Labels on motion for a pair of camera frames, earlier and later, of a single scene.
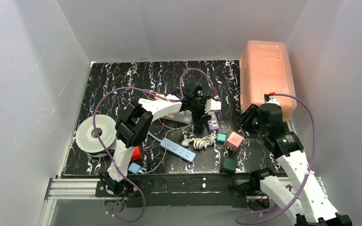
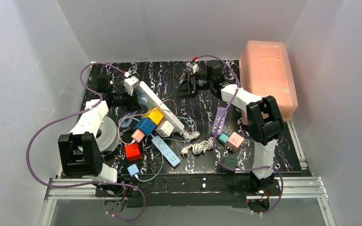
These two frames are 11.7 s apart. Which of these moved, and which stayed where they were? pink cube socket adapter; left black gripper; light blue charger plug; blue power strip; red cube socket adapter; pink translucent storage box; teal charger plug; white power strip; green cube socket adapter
Moved: blue power strip; white power strip; left black gripper; light blue charger plug
Stayed: green cube socket adapter; pink translucent storage box; pink cube socket adapter; teal charger plug; red cube socket adapter
